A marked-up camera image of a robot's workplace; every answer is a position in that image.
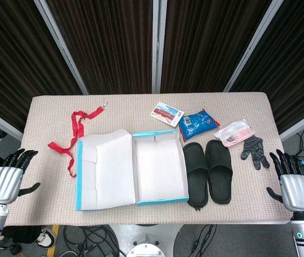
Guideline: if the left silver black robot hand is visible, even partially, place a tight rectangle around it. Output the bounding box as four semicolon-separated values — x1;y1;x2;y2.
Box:
0;148;42;206

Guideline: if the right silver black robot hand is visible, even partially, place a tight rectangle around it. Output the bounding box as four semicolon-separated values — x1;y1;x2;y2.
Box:
265;149;304;214

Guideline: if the black rubber slipper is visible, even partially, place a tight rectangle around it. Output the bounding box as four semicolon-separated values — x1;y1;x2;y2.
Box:
204;139;233;206
181;142;210;211

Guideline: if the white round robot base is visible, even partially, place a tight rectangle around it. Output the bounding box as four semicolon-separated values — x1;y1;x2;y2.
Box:
109;223;183;257

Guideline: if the teal white cardboard shoe box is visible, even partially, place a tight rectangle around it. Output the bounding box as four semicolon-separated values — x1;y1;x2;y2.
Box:
74;129;190;212

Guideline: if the black grey striped glove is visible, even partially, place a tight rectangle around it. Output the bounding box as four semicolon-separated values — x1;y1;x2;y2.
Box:
240;135;270;171

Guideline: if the pink white plastic packet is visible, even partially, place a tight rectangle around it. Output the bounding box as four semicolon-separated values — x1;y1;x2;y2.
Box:
213;119;256;147

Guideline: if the blue snack packet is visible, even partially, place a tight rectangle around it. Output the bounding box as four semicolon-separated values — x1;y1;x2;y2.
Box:
178;108;221;142

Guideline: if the picture postcard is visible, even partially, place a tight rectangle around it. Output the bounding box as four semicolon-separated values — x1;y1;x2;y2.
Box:
149;101;185;126

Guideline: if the beige woven table cloth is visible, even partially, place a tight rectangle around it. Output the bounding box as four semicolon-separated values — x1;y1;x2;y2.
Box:
1;92;302;227

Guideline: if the red lanyard with metal clip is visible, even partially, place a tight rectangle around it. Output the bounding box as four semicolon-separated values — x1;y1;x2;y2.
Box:
47;102;109;178

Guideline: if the black cable with inline switch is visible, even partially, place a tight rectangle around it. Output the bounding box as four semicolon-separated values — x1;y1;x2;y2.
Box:
188;224;217;257

